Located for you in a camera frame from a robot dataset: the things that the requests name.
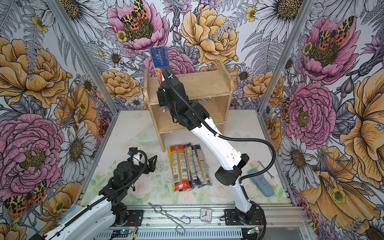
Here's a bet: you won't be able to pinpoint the blue Barilla spaghetti box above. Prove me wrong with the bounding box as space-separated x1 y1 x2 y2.
150 46 170 92

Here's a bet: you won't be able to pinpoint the red spaghetti bag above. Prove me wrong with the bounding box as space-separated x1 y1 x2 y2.
171 145 191 192

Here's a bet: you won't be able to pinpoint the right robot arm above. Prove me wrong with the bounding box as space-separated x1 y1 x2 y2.
157 66 256 225

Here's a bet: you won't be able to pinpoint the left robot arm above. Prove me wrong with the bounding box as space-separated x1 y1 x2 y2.
30 150 158 240

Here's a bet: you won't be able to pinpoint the wooden two-tier shelf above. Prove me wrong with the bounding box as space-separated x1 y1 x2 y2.
144 63 235 152

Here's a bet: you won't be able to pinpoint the yellow Pastatime spaghetti bag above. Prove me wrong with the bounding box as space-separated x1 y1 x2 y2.
167 147 175 190

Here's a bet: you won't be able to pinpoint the clear spaghetti bag blue end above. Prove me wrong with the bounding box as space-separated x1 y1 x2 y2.
192 145 211 186

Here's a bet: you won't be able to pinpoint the metal tongs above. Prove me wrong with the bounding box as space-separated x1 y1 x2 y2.
148 202 191 236

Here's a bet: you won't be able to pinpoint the small white clock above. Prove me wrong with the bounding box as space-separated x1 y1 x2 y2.
200 208 213 223

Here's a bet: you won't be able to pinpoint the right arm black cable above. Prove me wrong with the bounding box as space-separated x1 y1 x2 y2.
161 70 277 184

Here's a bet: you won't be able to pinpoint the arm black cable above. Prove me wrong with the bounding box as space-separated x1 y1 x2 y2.
64 147 150 223
161 70 277 184

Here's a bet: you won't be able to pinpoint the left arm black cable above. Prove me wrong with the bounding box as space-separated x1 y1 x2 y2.
64 147 150 223

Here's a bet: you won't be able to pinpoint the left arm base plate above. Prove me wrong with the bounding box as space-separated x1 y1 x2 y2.
112 210 144 227

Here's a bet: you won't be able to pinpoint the aluminium front rail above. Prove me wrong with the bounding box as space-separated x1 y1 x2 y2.
50 204 316 240

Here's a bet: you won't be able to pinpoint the grey handled tool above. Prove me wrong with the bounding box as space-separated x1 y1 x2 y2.
248 161 275 198

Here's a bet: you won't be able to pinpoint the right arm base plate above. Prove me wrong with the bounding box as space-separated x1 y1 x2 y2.
224 209 267 226

